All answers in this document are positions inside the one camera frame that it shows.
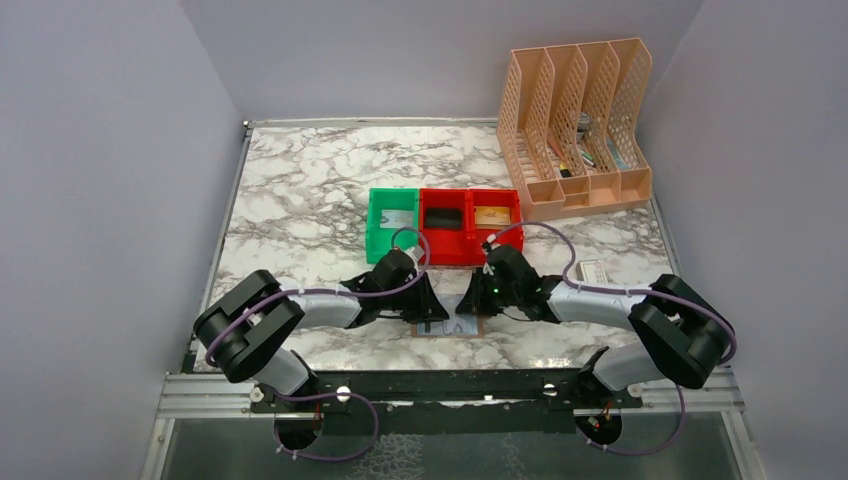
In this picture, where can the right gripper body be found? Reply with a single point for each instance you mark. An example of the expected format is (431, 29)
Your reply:
(489, 296)

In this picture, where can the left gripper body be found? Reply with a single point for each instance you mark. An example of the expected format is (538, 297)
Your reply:
(413, 304)

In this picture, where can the red plastic bin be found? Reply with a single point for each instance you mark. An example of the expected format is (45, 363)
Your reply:
(448, 247)
(490, 197)

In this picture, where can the tan leather card holder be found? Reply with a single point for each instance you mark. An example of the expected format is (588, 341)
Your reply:
(456, 326)

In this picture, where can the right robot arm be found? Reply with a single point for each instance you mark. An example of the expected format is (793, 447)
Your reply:
(680, 337)

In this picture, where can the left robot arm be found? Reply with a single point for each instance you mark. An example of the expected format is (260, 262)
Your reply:
(243, 332)

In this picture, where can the silver card in green bin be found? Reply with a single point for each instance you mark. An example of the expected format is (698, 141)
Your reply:
(395, 219)

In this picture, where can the black cards stack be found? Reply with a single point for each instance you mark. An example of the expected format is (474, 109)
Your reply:
(443, 218)

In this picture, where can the gold cards stack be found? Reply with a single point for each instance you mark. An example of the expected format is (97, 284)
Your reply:
(492, 217)

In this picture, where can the green plastic bin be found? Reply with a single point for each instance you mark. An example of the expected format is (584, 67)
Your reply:
(379, 241)

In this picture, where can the white small box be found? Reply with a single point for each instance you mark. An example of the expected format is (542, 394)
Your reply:
(592, 272)

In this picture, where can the peach file organizer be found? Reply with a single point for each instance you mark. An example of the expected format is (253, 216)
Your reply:
(566, 128)

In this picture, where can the items in organizer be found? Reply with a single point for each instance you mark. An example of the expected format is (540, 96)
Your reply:
(590, 161)

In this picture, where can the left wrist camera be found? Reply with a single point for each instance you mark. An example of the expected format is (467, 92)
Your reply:
(416, 253)

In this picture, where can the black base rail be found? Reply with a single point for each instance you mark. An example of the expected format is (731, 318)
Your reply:
(432, 402)

